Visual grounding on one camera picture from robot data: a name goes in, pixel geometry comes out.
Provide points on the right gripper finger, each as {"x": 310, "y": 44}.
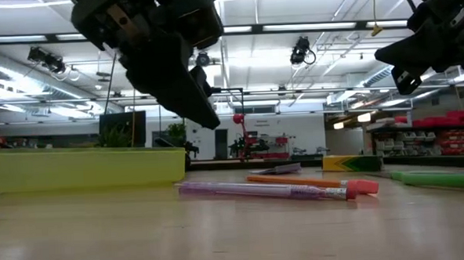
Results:
{"x": 405, "y": 54}
{"x": 406, "y": 81}

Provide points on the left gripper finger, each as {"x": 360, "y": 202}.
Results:
{"x": 163, "y": 78}
{"x": 200, "y": 78}

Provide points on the yellow green crayon box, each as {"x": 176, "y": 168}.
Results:
{"x": 351, "y": 163}

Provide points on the pale blue sticky note pad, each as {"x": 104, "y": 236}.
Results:
{"x": 277, "y": 169}

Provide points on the purple pencil with red eraser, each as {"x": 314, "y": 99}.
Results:
{"x": 258, "y": 189}

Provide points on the orange pencil with eraser cap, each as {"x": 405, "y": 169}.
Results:
{"x": 297, "y": 181}

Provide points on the shelf with red bins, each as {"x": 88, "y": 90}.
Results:
{"x": 444, "y": 136}

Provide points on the dark grey door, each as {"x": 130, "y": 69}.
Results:
{"x": 221, "y": 144}

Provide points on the small artificial green plant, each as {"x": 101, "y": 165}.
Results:
{"x": 114, "y": 137}

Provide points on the red robot machine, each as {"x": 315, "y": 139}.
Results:
{"x": 248, "y": 143}

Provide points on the yellow-green translucent pencil case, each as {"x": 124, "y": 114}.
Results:
{"x": 80, "y": 168}

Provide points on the black ceiling camera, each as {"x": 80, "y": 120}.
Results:
{"x": 46, "y": 59}
{"x": 301, "y": 50}

